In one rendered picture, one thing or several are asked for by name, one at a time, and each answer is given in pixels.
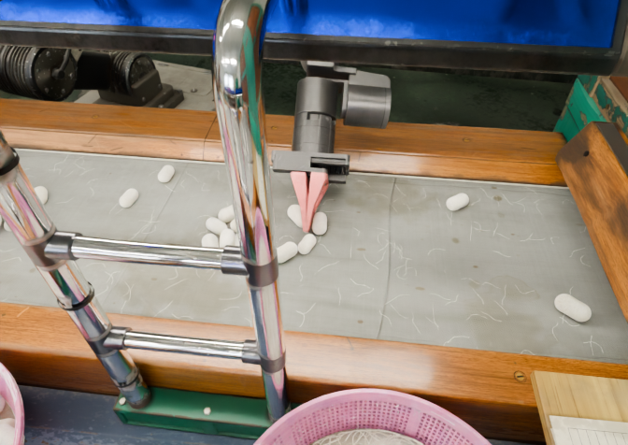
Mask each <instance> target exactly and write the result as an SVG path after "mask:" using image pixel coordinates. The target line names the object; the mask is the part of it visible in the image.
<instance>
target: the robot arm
mask: <svg viewBox="0 0 628 445"><path fill-rule="evenodd" d="M301 65H302V67H303V68H304V70H305V71H306V72H307V76H306V78H305V79H301V80H299V81H298V83H297V93H296V104H295V114H294V125H293V145H292V151H272V153H271V162H272V163H273V166H272V170H273V171H274V172H276V173H291V178H292V182H293V187H294V189H295V192H296V196H297V199H298V202H299V205H300V210H301V218H302V225H303V231H304V232H307V233H308V232H309V230H310V227H311V224H312V221H313V218H314V214H315V211H316V209H317V207H318V205H319V204H320V202H321V200H322V198H323V196H324V194H325V192H326V191H327V189H328V186H329V183H337V184H346V180H347V175H348V174H349V172H350V156H349V155H347V154H335V153H334V146H335V121H336V110H337V98H338V94H339V93H341V103H340V118H342V119H343V124H344V125H348V126H359V127H369V128H379V129H385V128H386V126H387V123H388V120H389V116H390V110H391V101H392V92H391V80H390V78H389V77H388V76H386V75H382V74H376V73H370V72H364V71H360V70H357V68H355V67H345V66H338V65H339V63H330V62H311V61H301ZM309 175H310V176H309ZM309 183H310V185H309Z"/></svg>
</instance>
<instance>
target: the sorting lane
mask: <svg viewBox="0 0 628 445"><path fill-rule="evenodd" d="M15 150H16V152H17V153H18V155H19V157H20V161H19V163H20V165H21V167H22V169H23V171H24V173H25V174H26V176H27V178H28V179H29V180H30V182H31V184H32V186H33V187H34V188H35V187H38V186H42V187H45V188H46V189H47V191H48V199H47V202H46V203H45V204H43V205H44V207H45V209H46V211H47V212H48V213H49V215H50V217H51V219H52V221H53V223H54V224H55V226H56V228H57V230H58V231H69V232H79V233H81V234H82V235H83V236H85V237H102V238H112V239H121V240H133V241H143V242H153V243H164V244H176V245H189V246H201V247H203V246H202V238H203V237H204V236H205V235H207V234H213V235H215V236H216V237H217V239H218V243H219V244H220V236H219V235H217V234H215V233H213V232H212V231H210V230H208V229H207V227H206V222H207V219H209V218H211V217H215V218H217V219H219V216H218V215H219V212H220V210H221V209H222V208H227V207H229V206H231V205H232V199H231V194H230V188H229V183H228V178H227V172H226V166H225V163H212V162H199V161H186V160H172V159H159V158H146V157H133V156H120V155H105V154H92V153H79V152H66V151H40V150H27V149H15ZM13 153H14V154H15V156H16V154H17V153H15V152H13ZM165 165H171V166H173V167H174V169H175V173H174V175H173V176H172V178H171V179H170V181H169V182H166V183H163V182H160V181H159V180H158V174H159V173H160V171H161V170H162V169H163V167H164V166H165ZM270 174H271V185H272V196H273V207H274V218H275V228H276V240H277V248H278V247H280V246H282V245H284V244H285V243H287V242H293V243H295V244H296V246H297V249H298V244H299V243H300V242H301V241H302V239H303V238H304V236H306V235H308V234H311V235H313V236H314V237H315V238H316V244H315V245H314V247H313V248H312V249H311V251H310V252H309V253H307V254H302V253H300V252H299V250H297V254H296V255H295V256H293V257H292V258H290V259H288V260H287V261H285V262H284V263H278V271H279V282H280V293H281V304H282V315H283V325H284V330H289V331H298V332H308V333H317V334H326V335H336V336H345V337H363V338H373V339H382V340H391V341H401V342H410V343H420V344H429V345H439V346H449V347H458V348H467V349H477V350H486V351H496V352H514V353H523V354H532V355H542V356H551V357H561V358H570V359H579V360H589V361H598V362H608V363H617V364H626V365H628V323H627V322H626V320H625V318H624V316H623V313H622V311H621V308H620V305H619V303H618V301H617V298H616V296H615V295H614V293H613V290H612V288H611V286H610V283H609V281H608V279H607V275H606V273H605V271H604V269H603V267H602V264H601V262H600V260H599V257H598V255H597V253H596V250H595V248H594V246H593V244H592V240H591V237H590V235H589V232H588V229H587V226H586V224H585V222H584V221H583V219H582V217H581V214H580V212H579V210H578V206H577V204H576V202H575V200H574V198H573V195H572V194H571V192H570V190H569V188H568V187H557V186H544V185H531V184H518V183H503V182H490V181H477V180H464V179H438V178H425V177H411V176H398V175H385V174H371V173H358V172H349V174H348V175H347V180H346V184H337V183H329V186H328V189H327V191H326V192H325V194H324V196H323V198H322V200H321V202H320V204H319V205H318V207H317V209H316V211H315V214H316V213H317V212H322V213H324V214H325V215H326V217H327V229H326V232H325V233H324V234H322V235H316V234H315V233H314V232H313V230H312V224H311V227H310V230H309V232H308V233H307V232H304V231H303V228H301V227H299V226H297V225H296V224H295V223H294V221H293V220H292V219H291V218H290V217H289V216H288V208H289V207H290V206H291V205H298V206H300V205H299V202H298V199H297V196H296V192H295V189H294V187H293V182H292V178H291V173H276V172H274V171H273V170H272V166H270ZM129 189H135V190H137V191H138V198H137V200H136V201H135V202H134V203H133V205H132V206H131V207H129V208H124V207H122V206H121V205H120V198H121V196H122V195H123V194H124V193H125V192H126V191H127V190H129ZM456 194H466V195H467V196H468V198H469V202H468V204H467V205H466V206H465V207H463V208H459V209H457V210H449V209H448V208H447V200H448V199H449V198H451V197H453V196H454V195H456ZM315 214H314V215H315ZM4 223H5V221H4V220H3V219H2V222H1V225H0V302H8V303H17V304H26V305H36V306H45V307H55V308H59V307H60V306H61V307H63V306H62V305H61V303H60V302H59V305H60V306H59V305H58V303H57V297H56V296H55V295H54V293H53V292H52V290H51V289H50V287H49V285H48V284H47V283H46V282H45V280H44V279H43V277H42V276H41V274H40V273H39V271H38V270H37V269H36V267H35V265H34V264H33V262H32V261H31V259H30V258H29V256H28V255H27V253H26V252H25V250H24V249H23V247H22V246H21V244H20V243H19V241H18V240H17V239H16V238H15V236H14V235H13V233H12V232H9V231H7V230H6V229H5V227H4ZM312 223H313V221H312ZM76 262H77V264H78V267H79V268H80V270H81V272H82V274H83V275H84V277H85V279H86V281H88V282H89V283H91V284H92V285H90V284H89V285H90V287H91V288H92V290H93V288H94V294H95V296H96V298H97V300H98V301H99V303H100V305H101V306H102V308H103V310H104V312H110V313H120V314H129V315H138V316H148V317H157V318H166V319H176V320H185V321H196V322H205V323H223V324H232V325H242V326H251V327H253V323H252V318H251V312H250V302H249V297H248V291H247V285H246V281H245V276H235V275H224V274H222V273H221V271H218V270H205V269H193V268H181V267H170V266H149V265H139V264H128V263H119V262H109V261H101V260H92V259H83V258H79V259H78V260H77V261H76ZM559 294H570V295H571V296H573V297H574V298H576V299H577V300H578V301H580V302H582V303H584V304H586V305H587V306H588V307H589V308H590V309H591V312H592V315H591V318H590V319H589V320H588V321H586V322H578V321H576V320H574V319H572V318H571V317H569V316H568V315H566V314H564V313H562V312H560V311H559V310H558V309H557V308H556V307H555V304H554V301H555V298H556V297H557V296H558V295H559Z"/></svg>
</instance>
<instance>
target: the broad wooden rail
mask: <svg viewBox="0 0 628 445"><path fill-rule="evenodd" d="M265 120H266V131H267V142H268V152H269V164H270V166H273V163H272V162H271V153H272V151H292V145H293V125H294V116H283V115H267V114H265ZM0 130H1V132H2V134H3V135H4V137H5V139H6V141H7V143H8V145H9V147H11V148H13V149H27V150H40V151H66V152H79V153H92V154H105V155H120V156H133V157H146V158H159V159H172V160H186V161H199V162H212V163H225V162H224V156H223V150H222V144H221V135H220V129H219V124H218V118H217V113H216V111H206V110H190V109H175V108H145V107H130V106H114V105H99V104H83V103H68V102H52V101H37V100H22V99H6V98H0ZM566 143H567V141H566V139H565V137H564V134H563V133H559V132H544V131H528V130H513V129H498V128H482V127H467V126H451V125H436V124H421V123H405V122H388V123H387V126H386V128H385V129H379V128H369V127H359V126H348V125H344V124H343V119H336V121H335V146H334V153H335V154H347V155H349V156H350V172H358V173H371V174H385V175H398V176H411V177H425V178H438V179H464V180H477V181H490V182H503V183H518V184H531V185H544V186H557V187H568V186H567V184H566V182H565V180H564V176H563V174H562V172H561V170H560V169H559V167H558V166H557V163H556V161H555V157H556V155H557V153H558V151H559V150H560V149H561V148H562V147H563V146H564V145H565V144H566Z"/></svg>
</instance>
